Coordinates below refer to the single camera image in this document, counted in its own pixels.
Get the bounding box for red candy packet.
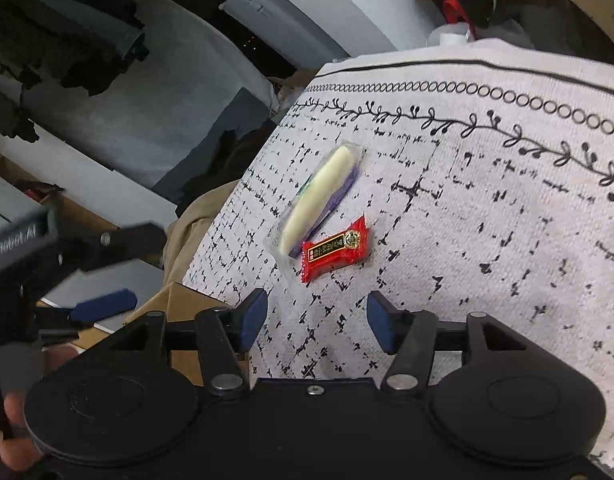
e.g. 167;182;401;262
299;214;372;285

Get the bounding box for person's left hand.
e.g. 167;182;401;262
0;344;79;472

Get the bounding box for grey panel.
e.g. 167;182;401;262
152;87;279;192

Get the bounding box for white patterned cloth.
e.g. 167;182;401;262
179;40;614;480

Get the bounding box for red strap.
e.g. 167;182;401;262
442;0;470;25

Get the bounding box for white cheese stick packet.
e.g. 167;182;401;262
264;142;364;261

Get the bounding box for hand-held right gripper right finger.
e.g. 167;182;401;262
366;290;538;393

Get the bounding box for white plastic bottle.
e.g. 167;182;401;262
427;22;475;48

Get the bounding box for beige cloth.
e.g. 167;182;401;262
163;180;244;287

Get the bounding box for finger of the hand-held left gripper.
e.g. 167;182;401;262
34;287;138;333
50;222;168;273

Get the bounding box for dark hanging clothes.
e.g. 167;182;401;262
0;0;149;141

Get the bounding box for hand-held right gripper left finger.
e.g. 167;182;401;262
106;288;269;395

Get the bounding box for white air conditioner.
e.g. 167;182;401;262
219;0;349;63

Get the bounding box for brown cardboard box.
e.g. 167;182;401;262
124;282;250;386

